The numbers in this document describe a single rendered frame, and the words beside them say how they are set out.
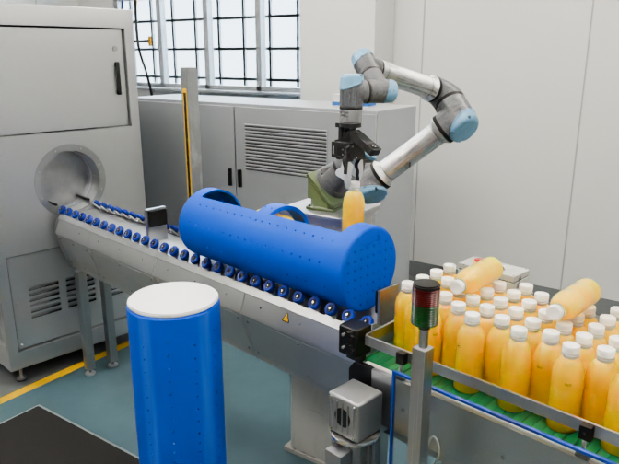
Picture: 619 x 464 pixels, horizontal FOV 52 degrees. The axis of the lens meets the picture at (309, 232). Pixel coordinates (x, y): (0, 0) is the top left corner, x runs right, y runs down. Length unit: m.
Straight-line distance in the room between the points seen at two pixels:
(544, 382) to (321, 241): 0.80
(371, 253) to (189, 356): 0.65
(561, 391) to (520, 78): 3.29
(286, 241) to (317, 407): 0.98
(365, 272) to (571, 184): 2.80
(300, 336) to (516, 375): 0.79
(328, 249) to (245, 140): 2.34
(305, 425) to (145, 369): 1.14
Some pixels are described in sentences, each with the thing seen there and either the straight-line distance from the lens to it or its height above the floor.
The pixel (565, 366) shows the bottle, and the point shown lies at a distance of 1.60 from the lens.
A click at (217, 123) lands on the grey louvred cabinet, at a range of 4.40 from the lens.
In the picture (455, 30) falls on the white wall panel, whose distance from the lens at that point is 4.83.
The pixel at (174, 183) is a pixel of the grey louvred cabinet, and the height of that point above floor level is 0.84.
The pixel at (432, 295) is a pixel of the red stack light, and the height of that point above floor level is 1.24.
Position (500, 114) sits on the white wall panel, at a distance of 4.72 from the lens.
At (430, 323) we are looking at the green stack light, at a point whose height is 1.17.
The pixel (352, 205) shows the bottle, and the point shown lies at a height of 1.28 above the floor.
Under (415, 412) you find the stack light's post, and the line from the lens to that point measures 1.60.
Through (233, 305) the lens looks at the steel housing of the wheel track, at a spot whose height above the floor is 0.85.
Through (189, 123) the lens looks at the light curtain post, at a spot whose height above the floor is 1.43.
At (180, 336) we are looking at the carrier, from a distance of 1.91.
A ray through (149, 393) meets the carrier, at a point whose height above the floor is 0.78.
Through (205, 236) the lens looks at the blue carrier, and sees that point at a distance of 2.44.
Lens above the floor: 1.76
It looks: 16 degrees down
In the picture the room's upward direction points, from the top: straight up
